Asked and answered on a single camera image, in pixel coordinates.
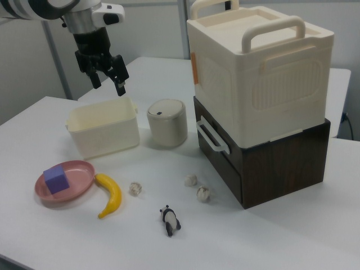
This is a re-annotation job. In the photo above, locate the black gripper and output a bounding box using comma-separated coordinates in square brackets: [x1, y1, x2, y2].
[73, 27, 131, 97]

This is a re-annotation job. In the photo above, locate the purple foam cube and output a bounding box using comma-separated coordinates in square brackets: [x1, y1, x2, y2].
[43, 164, 70, 195]

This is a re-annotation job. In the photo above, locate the pink round plate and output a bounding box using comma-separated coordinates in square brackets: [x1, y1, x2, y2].
[34, 160, 96, 203]

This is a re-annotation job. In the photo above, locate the cream open plastic bin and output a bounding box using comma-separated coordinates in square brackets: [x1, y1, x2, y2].
[65, 97, 141, 161]

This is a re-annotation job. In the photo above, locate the small beige lidded trash can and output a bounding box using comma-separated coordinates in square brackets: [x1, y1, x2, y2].
[146, 98, 188, 148]

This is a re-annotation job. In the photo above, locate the orange tag strip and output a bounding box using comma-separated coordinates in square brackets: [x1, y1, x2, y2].
[191, 52, 200, 85]

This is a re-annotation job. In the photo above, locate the crumpled white paper ball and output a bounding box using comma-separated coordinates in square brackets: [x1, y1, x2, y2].
[196, 184, 212, 203]
[129, 181, 143, 197]
[184, 173, 199, 188]

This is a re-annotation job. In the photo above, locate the yellow banana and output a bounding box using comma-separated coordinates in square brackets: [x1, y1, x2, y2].
[94, 173, 123, 219]

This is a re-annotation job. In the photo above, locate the small panda figurine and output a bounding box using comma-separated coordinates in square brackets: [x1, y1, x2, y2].
[159, 204, 182, 237]

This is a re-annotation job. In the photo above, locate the large cream storage box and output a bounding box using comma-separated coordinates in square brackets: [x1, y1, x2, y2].
[186, 0, 335, 147]

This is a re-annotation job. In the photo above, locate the dark wood drawer box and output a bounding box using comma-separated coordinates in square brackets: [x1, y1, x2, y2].
[193, 95, 331, 209]

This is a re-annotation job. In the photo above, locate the grey metal frame post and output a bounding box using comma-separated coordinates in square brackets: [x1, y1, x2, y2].
[41, 19, 77, 101]
[178, 0, 190, 60]

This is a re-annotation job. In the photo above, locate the white drawer handle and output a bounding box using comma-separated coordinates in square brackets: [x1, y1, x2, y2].
[196, 115, 231, 155]

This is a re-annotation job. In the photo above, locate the black power cable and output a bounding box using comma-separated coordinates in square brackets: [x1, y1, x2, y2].
[341, 111, 356, 139]

